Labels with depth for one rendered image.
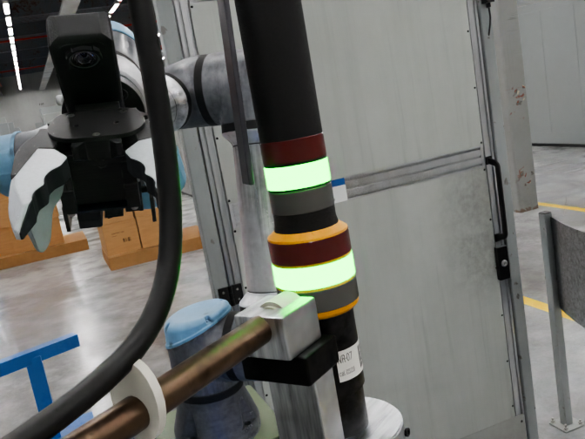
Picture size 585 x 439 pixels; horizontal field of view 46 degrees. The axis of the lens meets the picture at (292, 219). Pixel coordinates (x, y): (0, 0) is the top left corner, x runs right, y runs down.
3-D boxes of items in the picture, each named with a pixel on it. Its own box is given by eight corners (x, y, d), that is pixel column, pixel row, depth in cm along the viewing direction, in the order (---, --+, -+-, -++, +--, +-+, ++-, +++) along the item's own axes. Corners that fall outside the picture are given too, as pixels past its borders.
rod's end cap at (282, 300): (284, 303, 33) (305, 289, 34) (251, 302, 34) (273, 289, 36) (292, 342, 33) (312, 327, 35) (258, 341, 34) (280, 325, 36)
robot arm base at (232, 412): (171, 421, 126) (161, 372, 124) (251, 399, 130) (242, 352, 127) (181, 465, 112) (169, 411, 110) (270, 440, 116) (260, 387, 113)
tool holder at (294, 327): (353, 515, 32) (320, 320, 31) (237, 488, 36) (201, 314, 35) (426, 422, 40) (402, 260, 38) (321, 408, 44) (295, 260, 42)
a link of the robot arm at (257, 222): (251, 369, 121) (219, 58, 118) (332, 368, 117) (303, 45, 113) (225, 392, 110) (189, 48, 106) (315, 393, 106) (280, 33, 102)
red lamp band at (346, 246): (326, 266, 34) (321, 243, 34) (255, 266, 36) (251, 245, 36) (366, 242, 37) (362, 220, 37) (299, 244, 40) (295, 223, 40)
